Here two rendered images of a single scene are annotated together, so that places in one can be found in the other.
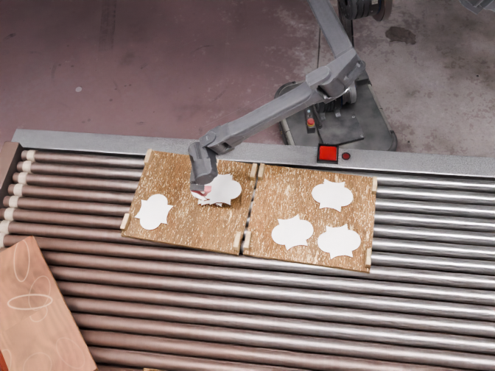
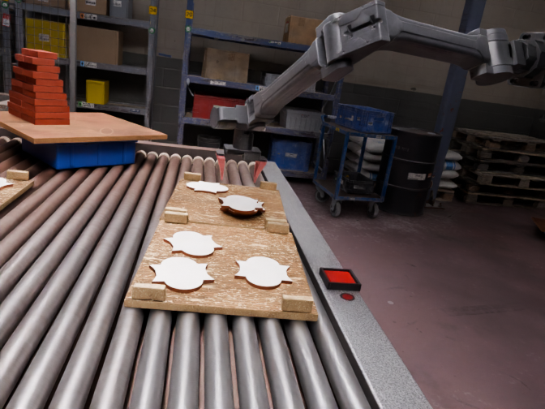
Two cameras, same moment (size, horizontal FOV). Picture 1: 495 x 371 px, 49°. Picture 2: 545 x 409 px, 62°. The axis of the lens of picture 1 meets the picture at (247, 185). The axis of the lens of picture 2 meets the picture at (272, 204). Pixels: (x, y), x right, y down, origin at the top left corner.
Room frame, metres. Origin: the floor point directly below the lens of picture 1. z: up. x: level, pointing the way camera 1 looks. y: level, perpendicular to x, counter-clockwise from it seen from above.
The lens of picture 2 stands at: (0.51, -1.07, 1.36)
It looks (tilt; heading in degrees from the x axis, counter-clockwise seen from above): 17 degrees down; 65
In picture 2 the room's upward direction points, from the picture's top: 8 degrees clockwise
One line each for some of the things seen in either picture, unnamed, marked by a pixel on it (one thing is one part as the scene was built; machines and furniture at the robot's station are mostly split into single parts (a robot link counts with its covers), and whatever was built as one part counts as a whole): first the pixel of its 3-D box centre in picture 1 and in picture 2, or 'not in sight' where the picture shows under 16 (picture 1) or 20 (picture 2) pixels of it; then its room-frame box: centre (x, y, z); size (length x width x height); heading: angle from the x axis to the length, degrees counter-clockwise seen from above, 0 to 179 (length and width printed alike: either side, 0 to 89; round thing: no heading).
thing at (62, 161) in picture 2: not in sight; (79, 144); (0.51, 0.76, 0.97); 0.31 x 0.31 x 0.10; 26
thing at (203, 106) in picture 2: not in sight; (221, 107); (2.06, 4.19, 0.78); 0.66 x 0.45 x 0.28; 167
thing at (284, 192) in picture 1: (311, 215); (225, 261); (0.81, -0.20, 0.93); 0.41 x 0.35 x 0.02; 73
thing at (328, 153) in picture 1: (328, 154); (339, 279); (1.05, -0.30, 0.92); 0.06 x 0.06 x 0.01; 76
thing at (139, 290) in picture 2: (368, 258); (148, 291); (0.63, -0.35, 0.95); 0.06 x 0.02 x 0.03; 163
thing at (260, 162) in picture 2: not in sight; (251, 166); (0.98, 0.13, 1.07); 0.07 x 0.07 x 0.09; 80
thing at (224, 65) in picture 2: not in sight; (225, 65); (2.07, 4.22, 1.26); 0.49 x 0.38 x 0.34; 173
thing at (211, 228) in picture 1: (191, 199); (228, 204); (0.94, 0.20, 0.93); 0.41 x 0.35 x 0.02; 71
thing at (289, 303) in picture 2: (374, 185); (297, 303); (0.88, -0.43, 0.95); 0.06 x 0.02 x 0.03; 163
